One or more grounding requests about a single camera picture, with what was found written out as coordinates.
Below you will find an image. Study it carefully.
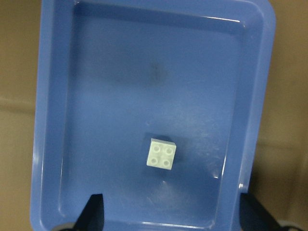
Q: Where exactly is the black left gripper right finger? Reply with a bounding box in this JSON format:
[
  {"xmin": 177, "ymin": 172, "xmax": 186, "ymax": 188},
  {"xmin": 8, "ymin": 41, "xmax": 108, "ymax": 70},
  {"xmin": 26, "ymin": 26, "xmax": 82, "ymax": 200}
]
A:
[{"xmin": 239, "ymin": 193, "xmax": 282, "ymax": 231}]

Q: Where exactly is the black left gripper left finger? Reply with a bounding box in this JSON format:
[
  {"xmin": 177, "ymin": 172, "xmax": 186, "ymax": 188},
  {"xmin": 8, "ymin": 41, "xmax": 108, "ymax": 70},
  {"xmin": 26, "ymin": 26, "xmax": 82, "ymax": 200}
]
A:
[{"xmin": 72, "ymin": 194, "xmax": 104, "ymax": 231}]

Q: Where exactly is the white block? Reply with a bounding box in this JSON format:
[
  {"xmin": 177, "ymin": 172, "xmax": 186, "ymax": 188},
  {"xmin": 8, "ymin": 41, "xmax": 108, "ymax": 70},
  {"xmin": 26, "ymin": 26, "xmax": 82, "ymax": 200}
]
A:
[{"xmin": 146, "ymin": 138, "xmax": 177, "ymax": 170}]

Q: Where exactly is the blue plastic tray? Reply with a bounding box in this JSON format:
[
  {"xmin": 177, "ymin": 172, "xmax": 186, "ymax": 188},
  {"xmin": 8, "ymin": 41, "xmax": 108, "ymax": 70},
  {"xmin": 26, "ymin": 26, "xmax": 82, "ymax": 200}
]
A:
[{"xmin": 30, "ymin": 0, "xmax": 276, "ymax": 231}]

